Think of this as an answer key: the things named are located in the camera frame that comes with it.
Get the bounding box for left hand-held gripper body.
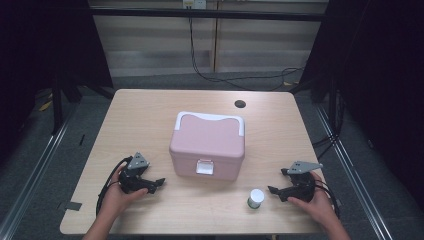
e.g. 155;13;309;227
118;152;151;195

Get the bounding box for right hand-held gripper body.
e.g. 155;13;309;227
285;160;324;203

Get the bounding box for pink storage box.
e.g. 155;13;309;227
168;111;247;183

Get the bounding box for person's left hand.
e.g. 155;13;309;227
99;163;150;221

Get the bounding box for person's right hand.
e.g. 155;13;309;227
287;171;338;231

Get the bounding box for black metal stand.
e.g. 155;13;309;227
50;74;65;135

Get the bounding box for yellow floor tape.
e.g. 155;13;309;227
37;99;54;113

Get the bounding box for dark curtain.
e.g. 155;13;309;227
0;0;115;166
298;0;424;203

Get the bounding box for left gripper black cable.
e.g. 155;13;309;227
95;155;133;217

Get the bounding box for black floor cables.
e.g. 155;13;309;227
311;132;342;160

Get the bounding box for metal floor rail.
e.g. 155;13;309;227
314;103;395;240
0;109;80;240

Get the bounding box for black wall cable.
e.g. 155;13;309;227
188;16;305;92

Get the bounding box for black horizontal frame bar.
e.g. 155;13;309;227
89;7;327;23

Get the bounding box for white wall outlet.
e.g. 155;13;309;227
182;0;208;10

